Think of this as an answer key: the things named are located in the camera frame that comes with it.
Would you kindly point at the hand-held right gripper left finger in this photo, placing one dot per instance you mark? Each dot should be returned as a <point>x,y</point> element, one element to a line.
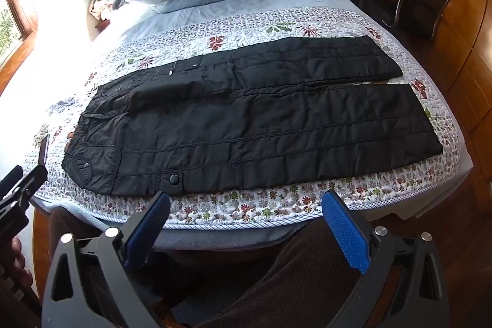
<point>148,224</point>

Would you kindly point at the person's left hand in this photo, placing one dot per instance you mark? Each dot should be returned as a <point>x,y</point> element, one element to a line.
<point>21,260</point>

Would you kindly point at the wooden wardrobe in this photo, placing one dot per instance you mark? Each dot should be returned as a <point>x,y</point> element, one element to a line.
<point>469,5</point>

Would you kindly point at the floral quilt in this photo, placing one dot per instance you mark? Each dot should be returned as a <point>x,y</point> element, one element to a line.
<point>269,24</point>

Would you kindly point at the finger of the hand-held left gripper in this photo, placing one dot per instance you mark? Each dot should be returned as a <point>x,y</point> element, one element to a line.
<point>27,182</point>
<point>43,151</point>

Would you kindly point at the black pants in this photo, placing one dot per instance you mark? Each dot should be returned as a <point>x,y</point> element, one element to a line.
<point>250,128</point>

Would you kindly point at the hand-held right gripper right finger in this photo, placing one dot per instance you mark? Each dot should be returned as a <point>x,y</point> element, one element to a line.
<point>346,232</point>

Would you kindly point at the wooden framed window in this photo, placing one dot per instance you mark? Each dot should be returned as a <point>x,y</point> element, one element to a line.
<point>13,24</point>

